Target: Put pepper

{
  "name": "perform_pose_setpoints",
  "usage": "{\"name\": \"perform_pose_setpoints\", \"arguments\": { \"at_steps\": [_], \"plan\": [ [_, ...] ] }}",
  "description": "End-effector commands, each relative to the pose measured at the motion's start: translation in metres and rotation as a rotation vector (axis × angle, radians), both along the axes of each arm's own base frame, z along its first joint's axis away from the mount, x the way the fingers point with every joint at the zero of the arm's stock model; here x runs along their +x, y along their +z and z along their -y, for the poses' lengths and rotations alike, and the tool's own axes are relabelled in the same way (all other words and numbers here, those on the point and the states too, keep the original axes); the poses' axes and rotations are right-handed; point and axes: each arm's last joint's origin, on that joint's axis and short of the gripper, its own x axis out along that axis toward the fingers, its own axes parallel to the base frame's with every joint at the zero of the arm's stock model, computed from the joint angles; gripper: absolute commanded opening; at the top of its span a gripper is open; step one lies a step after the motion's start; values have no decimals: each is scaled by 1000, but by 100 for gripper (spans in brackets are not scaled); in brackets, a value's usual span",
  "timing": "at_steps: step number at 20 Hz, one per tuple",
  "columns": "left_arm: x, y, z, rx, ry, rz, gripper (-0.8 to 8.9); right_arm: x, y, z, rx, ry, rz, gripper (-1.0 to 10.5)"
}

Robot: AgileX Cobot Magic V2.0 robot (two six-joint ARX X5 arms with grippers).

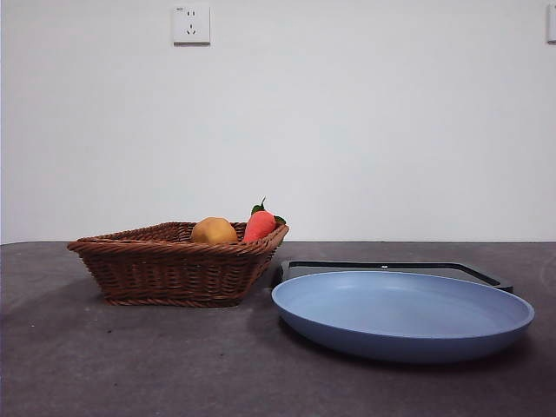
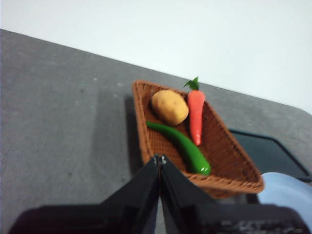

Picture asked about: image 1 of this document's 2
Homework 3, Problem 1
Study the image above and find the brown wicker basket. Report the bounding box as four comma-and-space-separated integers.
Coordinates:
67, 221, 291, 308

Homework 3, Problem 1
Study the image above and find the orange carrot with green leaves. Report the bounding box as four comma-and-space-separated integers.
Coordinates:
242, 195, 288, 243

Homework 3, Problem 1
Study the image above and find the yellow-brown potato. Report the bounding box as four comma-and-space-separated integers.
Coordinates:
191, 216, 239, 244

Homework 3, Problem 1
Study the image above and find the blue round plate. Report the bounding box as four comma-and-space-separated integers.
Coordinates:
271, 270, 536, 364

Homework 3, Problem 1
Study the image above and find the white wall socket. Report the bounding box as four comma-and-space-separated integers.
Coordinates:
173, 4, 212, 46

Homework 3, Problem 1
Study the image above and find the black flat tray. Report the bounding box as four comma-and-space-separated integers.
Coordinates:
277, 260, 514, 293

